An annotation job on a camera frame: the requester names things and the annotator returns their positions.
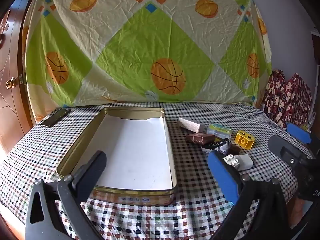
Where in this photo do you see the basketball print bedsheet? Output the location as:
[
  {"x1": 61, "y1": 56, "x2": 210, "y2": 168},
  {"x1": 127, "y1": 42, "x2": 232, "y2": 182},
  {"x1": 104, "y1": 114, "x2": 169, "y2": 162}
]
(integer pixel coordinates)
[{"x1": 22, "y1": 0, "x2": 273, "y2": 123}]

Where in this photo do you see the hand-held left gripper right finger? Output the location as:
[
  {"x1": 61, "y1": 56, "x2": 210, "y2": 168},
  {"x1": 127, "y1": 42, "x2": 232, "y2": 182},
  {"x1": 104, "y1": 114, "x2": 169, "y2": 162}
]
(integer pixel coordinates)
[{"x1": 207, "y1": 150, "x2": 295, "y2": 240}]

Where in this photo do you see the brown chocolate-shaped block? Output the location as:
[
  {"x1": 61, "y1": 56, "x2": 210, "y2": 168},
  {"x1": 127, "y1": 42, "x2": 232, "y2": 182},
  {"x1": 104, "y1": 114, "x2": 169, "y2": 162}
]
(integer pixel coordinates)
[{"x1": 186, "y1": 132, "x2": 216, "y2": 145}]

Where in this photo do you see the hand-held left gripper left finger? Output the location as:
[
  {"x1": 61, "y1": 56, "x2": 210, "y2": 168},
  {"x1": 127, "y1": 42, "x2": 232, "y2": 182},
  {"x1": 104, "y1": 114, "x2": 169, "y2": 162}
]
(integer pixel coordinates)
[{"x1": 25, "y1": 150, "x2": 108, "y2": 240}]

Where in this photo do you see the white and cork box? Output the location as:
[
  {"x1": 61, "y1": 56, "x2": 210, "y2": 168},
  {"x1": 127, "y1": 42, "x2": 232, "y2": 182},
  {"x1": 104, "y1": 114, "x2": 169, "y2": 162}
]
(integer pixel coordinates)
[{"x1": 177, "y1": 117, "x2": 205, "y2": 133}]

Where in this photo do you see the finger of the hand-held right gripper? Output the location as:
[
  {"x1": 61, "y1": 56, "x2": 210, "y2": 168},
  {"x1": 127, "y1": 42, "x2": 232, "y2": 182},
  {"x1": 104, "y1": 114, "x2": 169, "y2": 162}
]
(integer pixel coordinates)
[
  {"x1": 267, "y1": 135, "x2": 313, "y2": 172},
  {"x1": 286, "y1": 122, "x2": 320, "y2": 155}
]

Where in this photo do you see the clear floss pick box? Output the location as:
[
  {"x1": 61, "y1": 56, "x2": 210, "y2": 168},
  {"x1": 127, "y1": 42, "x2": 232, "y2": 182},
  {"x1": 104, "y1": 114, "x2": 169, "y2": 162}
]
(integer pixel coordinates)
[{"x1": 206, "y1": 123, "x2": 232, "y2": 140}]

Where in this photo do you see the red plaid bear-print cloth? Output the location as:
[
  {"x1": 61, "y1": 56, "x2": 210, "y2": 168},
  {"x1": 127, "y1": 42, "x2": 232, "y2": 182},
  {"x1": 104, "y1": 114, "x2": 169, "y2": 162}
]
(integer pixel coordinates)
[{"x1": 260, "y1": 69, "x2": 314, "y2": 130}]

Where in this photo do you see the dark wooden cabinet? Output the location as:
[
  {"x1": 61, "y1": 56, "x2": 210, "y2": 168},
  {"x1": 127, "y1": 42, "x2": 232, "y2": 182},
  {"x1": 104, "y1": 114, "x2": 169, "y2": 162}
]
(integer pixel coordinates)
[{"x1": 310, "y1": 30, "x2": 320, "y2": 63}]

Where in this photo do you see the yellow round toy block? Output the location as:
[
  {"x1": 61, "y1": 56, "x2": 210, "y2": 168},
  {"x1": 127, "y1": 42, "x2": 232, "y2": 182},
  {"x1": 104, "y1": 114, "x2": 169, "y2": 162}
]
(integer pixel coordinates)
[{"x1": 234, "y1": 130, "x2": 256, "y2": 150}]

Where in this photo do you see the checkered tablecloth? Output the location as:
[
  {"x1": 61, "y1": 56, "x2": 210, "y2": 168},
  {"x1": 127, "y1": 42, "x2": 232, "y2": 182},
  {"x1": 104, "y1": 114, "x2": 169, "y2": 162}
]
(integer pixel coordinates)
[{"x1": 0, "y1": 102, "x2": 315, "y2": 240}]

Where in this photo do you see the gold tin box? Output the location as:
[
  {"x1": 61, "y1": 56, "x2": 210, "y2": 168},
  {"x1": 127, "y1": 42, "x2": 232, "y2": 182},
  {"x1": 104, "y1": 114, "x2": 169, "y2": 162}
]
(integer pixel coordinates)
[{"x1": 56, "y1": 107, "x2": 177, "y2": 205}]

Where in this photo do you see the brown wooden door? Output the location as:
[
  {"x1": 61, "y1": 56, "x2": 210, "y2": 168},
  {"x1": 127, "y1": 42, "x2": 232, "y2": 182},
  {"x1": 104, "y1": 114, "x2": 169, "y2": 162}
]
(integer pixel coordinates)
[{"x1": 0, "y1": 0, "x2": 50, "y2": 160}]

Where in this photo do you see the dark flat rectangular object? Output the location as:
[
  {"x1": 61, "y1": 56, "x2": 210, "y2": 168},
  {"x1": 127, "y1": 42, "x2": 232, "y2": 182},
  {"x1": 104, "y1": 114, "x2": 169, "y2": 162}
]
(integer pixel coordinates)
[{"x1": 40, "y1": 108, "x2": 72, "y2": 128}]

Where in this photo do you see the brown bar block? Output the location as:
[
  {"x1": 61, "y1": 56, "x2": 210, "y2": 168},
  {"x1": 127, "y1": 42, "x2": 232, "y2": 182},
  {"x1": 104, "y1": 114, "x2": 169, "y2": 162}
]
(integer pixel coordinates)
[{"x1": 229, "y1": 142, "x2": 244, "y2": 155}]

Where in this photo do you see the white plain block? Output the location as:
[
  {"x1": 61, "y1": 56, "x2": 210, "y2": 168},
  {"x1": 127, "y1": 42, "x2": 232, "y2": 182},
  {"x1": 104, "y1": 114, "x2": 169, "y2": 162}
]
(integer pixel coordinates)
[{"x1": 235, "y1": 154, "x2": 254, "y2": 172}]

